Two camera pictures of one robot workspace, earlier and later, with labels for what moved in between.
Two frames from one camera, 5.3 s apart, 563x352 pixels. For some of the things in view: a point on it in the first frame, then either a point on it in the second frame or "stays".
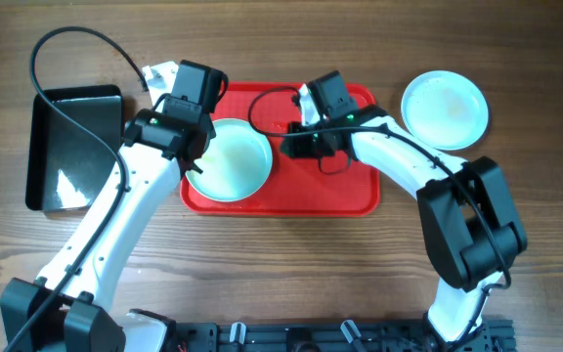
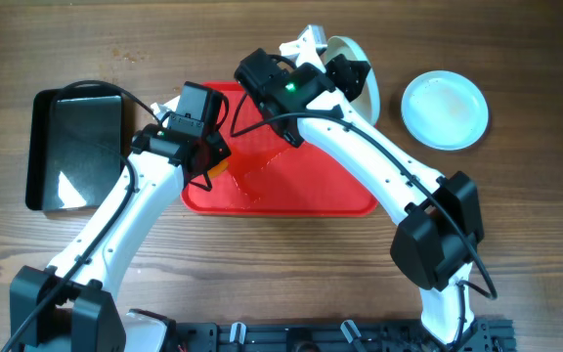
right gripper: [295, 146] → [336, 71]
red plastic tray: [323, 184] stays
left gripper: [194, 163] → [214, 156]
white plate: [237, 163] → [366, 102]
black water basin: [65, 163] stays
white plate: [445, 110] stays
